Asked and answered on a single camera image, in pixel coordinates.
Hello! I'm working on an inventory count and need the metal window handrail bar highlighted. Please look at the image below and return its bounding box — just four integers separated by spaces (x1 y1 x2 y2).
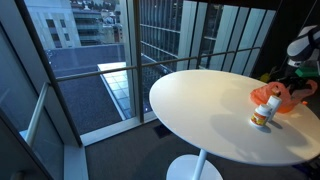
54 46 263 83

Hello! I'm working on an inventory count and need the white table pedestal base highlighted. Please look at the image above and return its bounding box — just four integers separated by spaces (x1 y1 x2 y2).
166 148 224 180

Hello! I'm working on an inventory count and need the orange plastic bag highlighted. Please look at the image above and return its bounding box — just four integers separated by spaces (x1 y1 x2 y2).
249 79 319 115

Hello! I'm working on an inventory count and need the yellow object by window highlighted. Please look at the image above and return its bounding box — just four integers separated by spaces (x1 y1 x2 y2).
259 72 272 84

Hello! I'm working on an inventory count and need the dark floor vent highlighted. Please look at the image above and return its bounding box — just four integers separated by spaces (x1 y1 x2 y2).
153 124 173 140

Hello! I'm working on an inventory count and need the white bottle orange label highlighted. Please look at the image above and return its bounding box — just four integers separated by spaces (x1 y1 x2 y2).
249 103 273 129

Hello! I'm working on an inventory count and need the tall white bottle yellow cap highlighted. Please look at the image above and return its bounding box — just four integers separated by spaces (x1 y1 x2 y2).
266 94 283 123

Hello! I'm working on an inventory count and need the white slanted rail post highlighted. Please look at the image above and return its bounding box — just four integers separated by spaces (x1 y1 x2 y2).
24 82 51 148

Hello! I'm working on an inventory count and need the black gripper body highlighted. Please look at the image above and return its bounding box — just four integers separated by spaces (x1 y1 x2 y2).
279 75 312 95

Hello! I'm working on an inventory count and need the dark window mullion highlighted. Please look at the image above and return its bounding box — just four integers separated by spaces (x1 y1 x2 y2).
132 0 145 124

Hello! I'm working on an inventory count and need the green wrist mount block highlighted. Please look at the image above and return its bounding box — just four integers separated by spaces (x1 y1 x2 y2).
294 66 320 79

